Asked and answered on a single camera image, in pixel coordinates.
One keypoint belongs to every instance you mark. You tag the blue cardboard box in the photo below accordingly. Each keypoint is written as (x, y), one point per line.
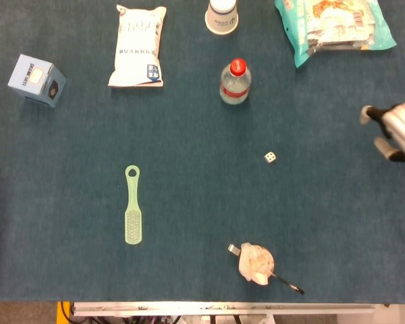
(33, 79)

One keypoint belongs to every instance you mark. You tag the silver aluminium frame rail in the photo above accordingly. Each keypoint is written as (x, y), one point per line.
(222, 308)

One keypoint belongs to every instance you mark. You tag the green plastic brush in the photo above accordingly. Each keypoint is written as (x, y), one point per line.
(133, 216)

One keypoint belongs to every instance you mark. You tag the white snack bag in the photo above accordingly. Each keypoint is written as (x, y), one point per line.
(138, 47)

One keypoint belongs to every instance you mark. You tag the white die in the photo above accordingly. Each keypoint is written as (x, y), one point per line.
(270, 157)

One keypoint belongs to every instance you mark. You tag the clear bottle with red cap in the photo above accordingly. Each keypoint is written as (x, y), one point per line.
(235, 84)

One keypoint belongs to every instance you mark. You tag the crumpled tissue with tool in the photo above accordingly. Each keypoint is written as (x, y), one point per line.
(288, 285)

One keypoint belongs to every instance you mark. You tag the teal snack package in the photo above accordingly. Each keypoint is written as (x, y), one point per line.
(334, 27)

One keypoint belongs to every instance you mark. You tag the cup with crumpled tissue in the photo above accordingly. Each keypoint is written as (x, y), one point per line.
(256, 263)

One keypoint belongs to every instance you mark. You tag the yellow frame piece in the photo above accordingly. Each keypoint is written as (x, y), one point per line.
(61, 312)

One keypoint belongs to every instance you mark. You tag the white paper cup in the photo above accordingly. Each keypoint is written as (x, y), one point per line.
(221, 18)

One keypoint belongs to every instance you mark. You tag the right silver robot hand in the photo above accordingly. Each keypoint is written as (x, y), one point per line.
(403, 125)

